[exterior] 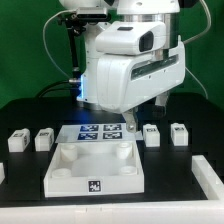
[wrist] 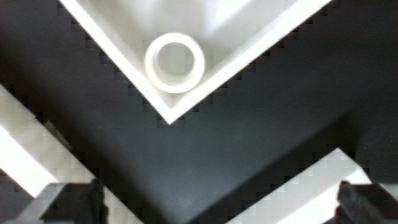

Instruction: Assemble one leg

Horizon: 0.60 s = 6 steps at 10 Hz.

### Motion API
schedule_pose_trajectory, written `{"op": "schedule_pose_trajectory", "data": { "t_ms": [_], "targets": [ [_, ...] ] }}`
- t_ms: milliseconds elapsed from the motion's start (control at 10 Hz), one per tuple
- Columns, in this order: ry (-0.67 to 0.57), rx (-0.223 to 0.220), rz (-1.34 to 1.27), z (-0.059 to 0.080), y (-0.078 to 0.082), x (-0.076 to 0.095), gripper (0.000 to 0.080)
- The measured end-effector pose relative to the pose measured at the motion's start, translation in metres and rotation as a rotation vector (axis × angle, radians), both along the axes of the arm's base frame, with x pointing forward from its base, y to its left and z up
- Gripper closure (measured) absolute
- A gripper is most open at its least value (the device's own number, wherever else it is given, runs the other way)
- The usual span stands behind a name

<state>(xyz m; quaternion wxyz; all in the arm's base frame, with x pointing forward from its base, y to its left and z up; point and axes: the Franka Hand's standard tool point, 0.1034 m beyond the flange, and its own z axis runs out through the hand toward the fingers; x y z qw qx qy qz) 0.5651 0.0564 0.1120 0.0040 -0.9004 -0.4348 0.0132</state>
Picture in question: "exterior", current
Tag sheet with four tags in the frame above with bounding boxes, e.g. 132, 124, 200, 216
56, 123, 143, 143

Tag black camera stand pole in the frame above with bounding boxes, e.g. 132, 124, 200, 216
58, 13, 86, 99

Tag white block left edge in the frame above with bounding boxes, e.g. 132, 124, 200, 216
0, 163, 5, 185

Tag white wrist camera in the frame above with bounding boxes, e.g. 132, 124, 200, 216
95, 21, 166, 55

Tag grey camera on stand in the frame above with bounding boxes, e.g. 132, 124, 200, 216
76, 7, 108, 20

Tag white cable left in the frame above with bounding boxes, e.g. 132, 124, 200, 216
42, 9, 78, 80

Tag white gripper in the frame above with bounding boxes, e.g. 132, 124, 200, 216
97, 41, 185, 133

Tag white square tabletop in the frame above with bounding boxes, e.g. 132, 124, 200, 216
44, 141, 144, 197

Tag white front and right fence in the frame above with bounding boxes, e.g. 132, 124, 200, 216
0, 155, 224, 224

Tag white cable right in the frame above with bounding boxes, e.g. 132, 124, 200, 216
182, 0, 213, 100

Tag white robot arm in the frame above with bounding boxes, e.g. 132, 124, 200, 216
59, 0, 185, 132

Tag black cables on table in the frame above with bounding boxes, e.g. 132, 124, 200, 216
35, 79, 80, 99

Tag white cable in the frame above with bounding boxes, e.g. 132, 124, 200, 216
182, 0, 213, 100
42, 9, 78, 80

